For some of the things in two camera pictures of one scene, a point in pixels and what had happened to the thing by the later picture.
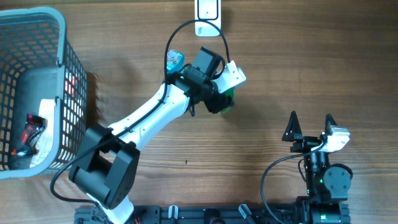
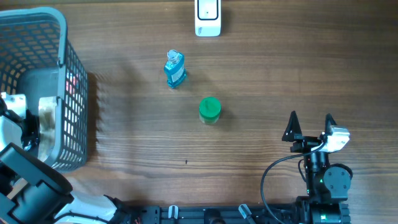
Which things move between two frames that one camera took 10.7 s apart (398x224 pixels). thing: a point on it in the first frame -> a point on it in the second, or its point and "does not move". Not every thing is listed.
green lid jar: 231,93 -> 209,110
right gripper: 293,131 does not move
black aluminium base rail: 225,214 does not move
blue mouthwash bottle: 175,61 does not move
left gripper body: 214,99 -> 29,129
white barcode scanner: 210,10 does not move
